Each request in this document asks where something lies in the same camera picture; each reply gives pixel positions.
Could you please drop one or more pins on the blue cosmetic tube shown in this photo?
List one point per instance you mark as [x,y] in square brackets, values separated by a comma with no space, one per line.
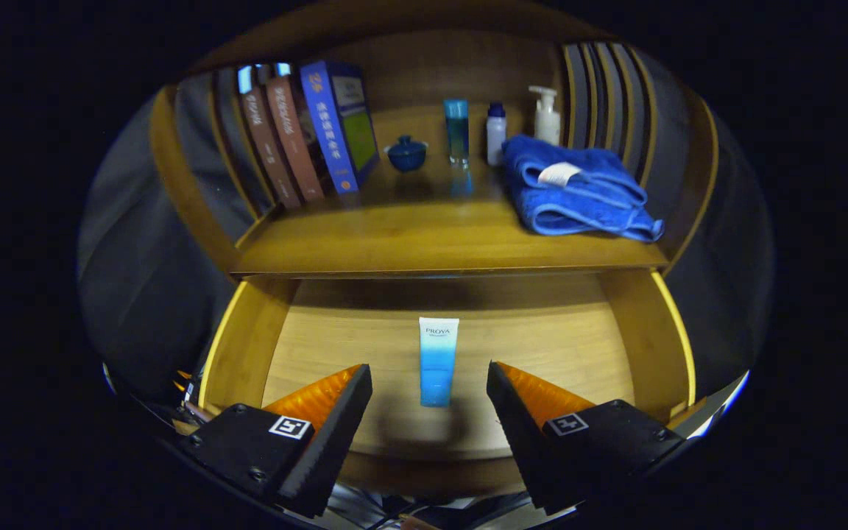
[439,361]

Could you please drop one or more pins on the wooden countertop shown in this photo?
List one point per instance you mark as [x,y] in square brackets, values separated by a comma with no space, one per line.
[409,235]

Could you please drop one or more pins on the white pump bottle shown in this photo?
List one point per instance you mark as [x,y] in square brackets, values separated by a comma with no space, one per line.
[546,125]

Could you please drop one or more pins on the wooden drawer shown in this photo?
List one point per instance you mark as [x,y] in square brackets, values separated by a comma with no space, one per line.
[542,338]

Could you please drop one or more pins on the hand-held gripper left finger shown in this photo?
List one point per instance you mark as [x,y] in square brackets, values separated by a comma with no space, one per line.
[336,442]

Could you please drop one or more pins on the thick blue book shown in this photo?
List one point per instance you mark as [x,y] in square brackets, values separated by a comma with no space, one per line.
[328,125]

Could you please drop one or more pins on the dark brown book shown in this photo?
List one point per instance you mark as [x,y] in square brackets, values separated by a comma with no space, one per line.
[269,154]

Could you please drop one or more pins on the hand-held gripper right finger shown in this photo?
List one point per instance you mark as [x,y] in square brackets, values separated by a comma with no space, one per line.
[523,442]

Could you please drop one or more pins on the reddish brown book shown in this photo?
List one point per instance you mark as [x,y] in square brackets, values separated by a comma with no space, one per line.
[299,147]

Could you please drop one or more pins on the dark object with orange tips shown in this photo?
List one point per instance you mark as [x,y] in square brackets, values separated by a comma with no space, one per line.
[187,389]

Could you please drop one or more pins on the blue folded towel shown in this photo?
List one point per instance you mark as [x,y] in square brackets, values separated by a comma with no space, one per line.
[571,206]

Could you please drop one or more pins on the blue lidded cup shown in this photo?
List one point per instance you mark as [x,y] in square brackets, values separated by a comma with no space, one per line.
[406,154]

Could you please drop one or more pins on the white bottle with blue cap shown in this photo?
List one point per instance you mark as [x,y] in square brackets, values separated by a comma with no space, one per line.
[495,140]

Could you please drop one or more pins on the clear blue bottle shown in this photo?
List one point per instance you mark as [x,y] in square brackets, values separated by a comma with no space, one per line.
[457,132]

